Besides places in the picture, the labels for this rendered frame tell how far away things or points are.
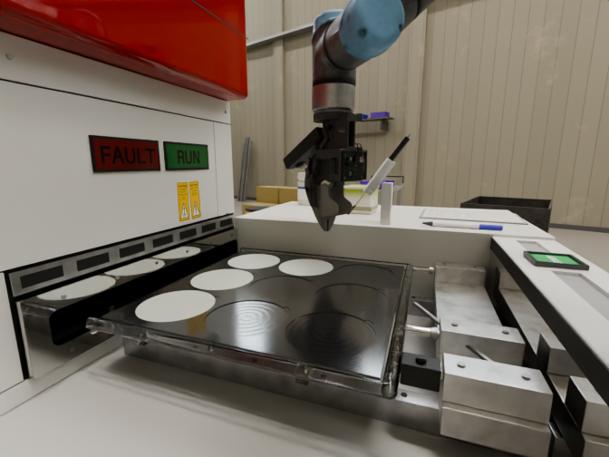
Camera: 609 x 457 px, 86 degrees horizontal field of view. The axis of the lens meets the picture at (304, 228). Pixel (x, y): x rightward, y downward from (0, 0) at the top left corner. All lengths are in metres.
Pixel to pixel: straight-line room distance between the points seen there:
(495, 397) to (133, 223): 0.50
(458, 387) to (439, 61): 7.30
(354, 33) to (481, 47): 6.92
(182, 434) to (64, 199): 0.31
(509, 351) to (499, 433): 0.10
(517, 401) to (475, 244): 0.37
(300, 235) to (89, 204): 0.40
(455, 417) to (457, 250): 0.38
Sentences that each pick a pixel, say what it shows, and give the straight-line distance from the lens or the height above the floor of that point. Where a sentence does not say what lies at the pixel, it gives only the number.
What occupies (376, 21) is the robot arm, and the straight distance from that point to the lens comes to 0.50.
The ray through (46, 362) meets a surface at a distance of 0.51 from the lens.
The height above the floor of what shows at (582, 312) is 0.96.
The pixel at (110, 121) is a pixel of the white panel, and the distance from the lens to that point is 0.54.
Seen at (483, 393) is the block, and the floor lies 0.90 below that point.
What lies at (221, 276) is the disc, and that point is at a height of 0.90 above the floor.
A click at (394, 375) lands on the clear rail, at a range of 0.33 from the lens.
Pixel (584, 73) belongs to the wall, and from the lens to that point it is 7.11.
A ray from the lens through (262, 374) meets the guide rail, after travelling 0.43.
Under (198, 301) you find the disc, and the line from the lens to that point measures 0.49.
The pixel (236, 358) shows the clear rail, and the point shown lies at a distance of 0.36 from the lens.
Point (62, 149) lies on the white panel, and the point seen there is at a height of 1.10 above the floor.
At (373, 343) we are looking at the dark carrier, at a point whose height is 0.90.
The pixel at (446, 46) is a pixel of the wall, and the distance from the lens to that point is 7.56.
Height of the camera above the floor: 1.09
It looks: 11 degrees down
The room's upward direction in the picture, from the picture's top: straight up
